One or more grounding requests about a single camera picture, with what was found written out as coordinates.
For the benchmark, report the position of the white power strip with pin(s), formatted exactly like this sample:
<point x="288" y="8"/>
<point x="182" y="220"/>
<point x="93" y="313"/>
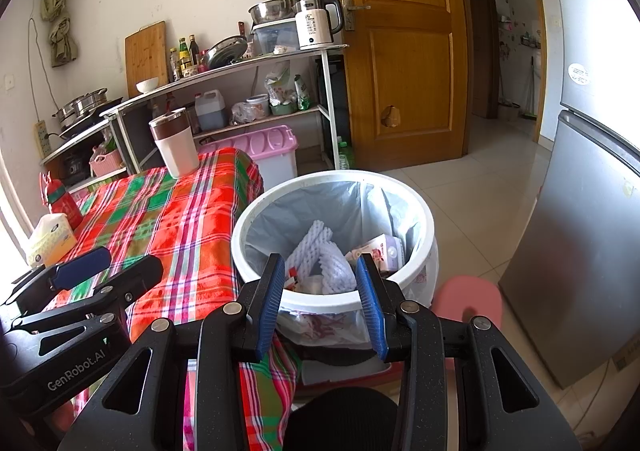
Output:
<point x="42" y="138"/>

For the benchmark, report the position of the clear plastic bag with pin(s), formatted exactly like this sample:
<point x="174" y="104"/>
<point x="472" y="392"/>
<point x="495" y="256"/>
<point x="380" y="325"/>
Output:
<point x="242" y="113"/>

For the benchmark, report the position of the cardboard box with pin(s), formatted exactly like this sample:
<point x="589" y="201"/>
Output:
<point x="615" y="391"/>

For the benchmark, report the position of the yellow tissue pack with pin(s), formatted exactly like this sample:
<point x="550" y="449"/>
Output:
<point x="50" y="241"/>

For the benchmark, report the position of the wooden door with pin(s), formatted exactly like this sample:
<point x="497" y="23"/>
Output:
<point x="400" y="56"/>

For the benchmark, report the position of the hanging green cloth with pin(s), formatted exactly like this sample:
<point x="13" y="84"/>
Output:
<point x="60" y="21"/>

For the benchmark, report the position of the red jar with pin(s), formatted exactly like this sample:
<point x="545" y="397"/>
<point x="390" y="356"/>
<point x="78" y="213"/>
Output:
<point x="202" y="62"/>

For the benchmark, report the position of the steel frying pan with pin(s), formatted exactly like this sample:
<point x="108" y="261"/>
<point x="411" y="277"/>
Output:
<point x="225" y="51"/>

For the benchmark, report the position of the white bowl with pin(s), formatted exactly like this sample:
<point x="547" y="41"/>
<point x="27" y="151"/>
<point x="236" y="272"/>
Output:
<point x="148" y="87"/>

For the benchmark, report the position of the white lid jar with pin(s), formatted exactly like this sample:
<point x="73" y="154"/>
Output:
<point x="258" y="106"/>

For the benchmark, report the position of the pink plastic stool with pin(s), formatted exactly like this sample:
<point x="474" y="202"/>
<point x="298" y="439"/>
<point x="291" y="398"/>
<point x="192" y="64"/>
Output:
<point x="470" y="296"/>

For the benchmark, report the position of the pink basket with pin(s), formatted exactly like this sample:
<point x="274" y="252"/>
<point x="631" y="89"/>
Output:
<point x="106" y="163"/>

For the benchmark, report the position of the white foam fruit net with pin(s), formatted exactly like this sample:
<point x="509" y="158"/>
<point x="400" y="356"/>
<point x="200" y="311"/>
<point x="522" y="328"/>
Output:
<point x="337" y="271"/>
<point x="312" y="246"/>

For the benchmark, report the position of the low white metal shelf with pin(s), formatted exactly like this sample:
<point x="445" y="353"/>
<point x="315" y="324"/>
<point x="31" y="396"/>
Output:
<point x="75" y="143"/>

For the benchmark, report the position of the white electric kettle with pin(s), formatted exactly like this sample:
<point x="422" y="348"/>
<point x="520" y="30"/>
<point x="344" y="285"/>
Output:
<point x="312" y="26"/>

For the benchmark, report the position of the red crab water bottle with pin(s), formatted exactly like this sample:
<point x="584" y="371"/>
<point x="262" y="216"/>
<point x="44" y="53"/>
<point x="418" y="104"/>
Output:
<point x="62" y="203"/>

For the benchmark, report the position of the red green plaid tablecloth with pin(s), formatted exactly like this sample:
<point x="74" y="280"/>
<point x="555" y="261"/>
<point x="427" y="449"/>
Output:
<point x="165" y="221"/>

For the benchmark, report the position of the white trash bin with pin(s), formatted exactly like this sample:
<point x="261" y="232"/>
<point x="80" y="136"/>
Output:
<point x="320" y="302"/>

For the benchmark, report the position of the small clear bottle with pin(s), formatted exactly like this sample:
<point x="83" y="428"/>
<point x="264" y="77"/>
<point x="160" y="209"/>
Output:
<point x="175" y="66"/>

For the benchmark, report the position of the pink lid storage box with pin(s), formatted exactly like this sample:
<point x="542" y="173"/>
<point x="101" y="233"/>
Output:
<point x="260" y="141"/>

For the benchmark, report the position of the black induction cooker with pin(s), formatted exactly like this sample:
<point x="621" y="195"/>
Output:
<point x="90" y="123"/>

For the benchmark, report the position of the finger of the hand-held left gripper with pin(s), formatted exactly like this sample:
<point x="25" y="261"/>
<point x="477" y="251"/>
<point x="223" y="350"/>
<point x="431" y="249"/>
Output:
<point x="82" y="267"/>
<point x="135" y="278"/>

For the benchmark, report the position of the translucent bin liner bag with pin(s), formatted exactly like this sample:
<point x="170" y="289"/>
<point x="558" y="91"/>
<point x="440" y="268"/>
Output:
<point x="300" y="201"/>

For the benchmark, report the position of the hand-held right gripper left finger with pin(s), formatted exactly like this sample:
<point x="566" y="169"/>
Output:
<point x="267" y="311"/>

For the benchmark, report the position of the tall white metal shelf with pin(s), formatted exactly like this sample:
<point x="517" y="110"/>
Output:
<point x="327" y="106"/>

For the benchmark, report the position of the yellow label sauce bottle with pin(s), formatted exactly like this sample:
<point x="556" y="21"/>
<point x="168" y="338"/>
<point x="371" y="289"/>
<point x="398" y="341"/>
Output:
<point x="185" y="58"/>

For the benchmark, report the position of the green packet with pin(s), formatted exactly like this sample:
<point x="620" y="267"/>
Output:
<point x="302" y="93"/>

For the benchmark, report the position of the silver refrigerator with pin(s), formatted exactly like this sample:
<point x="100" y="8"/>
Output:
<point x="575" y="231"/>

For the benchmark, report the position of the red picture milk carton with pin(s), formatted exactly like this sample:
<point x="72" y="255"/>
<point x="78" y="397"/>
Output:
<point x="380" y="251"/>

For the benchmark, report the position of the wooden door frame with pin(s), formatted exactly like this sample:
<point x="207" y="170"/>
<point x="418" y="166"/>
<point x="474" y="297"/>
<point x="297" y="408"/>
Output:
<point x="537" y="56"/>

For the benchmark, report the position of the plastic oil jug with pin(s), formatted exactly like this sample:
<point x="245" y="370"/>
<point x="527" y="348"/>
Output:
<point x="210" y="113"/>

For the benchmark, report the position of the white jug with brown band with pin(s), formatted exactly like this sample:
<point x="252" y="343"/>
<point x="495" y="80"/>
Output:
<point x="175" y="151"/>

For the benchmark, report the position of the green bottle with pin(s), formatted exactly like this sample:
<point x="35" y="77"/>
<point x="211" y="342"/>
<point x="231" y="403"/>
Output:
<point x="344" y="156"/>

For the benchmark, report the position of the dark sauce bottle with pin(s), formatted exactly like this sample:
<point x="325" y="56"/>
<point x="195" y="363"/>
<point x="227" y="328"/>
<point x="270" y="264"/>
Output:
<point x="194" y="51"/>

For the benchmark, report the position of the clear plastic storage container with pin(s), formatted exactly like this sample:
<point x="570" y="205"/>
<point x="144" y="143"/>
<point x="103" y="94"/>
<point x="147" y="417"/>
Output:
<point x="275" y="38"/>

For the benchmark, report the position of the green bowl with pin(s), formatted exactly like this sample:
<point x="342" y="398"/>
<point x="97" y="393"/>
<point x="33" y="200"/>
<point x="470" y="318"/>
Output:
<point x="282" y="108"/>

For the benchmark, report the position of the steel steamer pot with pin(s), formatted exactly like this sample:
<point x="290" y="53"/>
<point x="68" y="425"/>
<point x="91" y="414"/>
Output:
<point x="80" y="108"/>

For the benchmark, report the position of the wooden cutting board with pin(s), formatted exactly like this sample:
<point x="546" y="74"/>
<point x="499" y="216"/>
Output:
<point x="145" y="58"/>

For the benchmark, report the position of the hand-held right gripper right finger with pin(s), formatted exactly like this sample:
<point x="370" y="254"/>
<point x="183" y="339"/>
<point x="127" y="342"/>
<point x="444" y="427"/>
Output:
<point x="372" y="311"/>

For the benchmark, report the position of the steel basin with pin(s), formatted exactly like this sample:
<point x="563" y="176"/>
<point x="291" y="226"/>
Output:
<point x="274" y="11"/>

